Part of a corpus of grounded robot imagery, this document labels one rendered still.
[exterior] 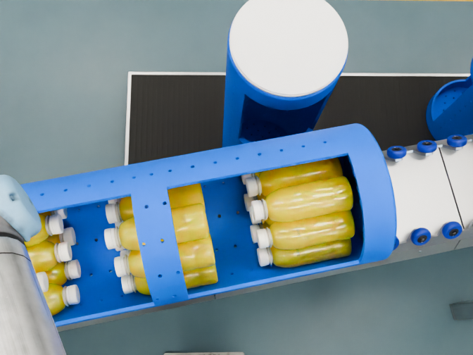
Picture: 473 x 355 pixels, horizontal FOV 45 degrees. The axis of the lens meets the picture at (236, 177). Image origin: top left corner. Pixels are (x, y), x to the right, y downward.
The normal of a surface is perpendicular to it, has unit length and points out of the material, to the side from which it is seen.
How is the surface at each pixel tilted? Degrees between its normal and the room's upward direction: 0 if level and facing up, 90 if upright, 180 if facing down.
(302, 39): 0
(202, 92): 0
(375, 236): 47
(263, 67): 0
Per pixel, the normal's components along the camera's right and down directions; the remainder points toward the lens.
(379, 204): 0.11, 0.10
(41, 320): 0.69, -0.69
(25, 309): 0.50, -0.76
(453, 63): 0.04, -0.25
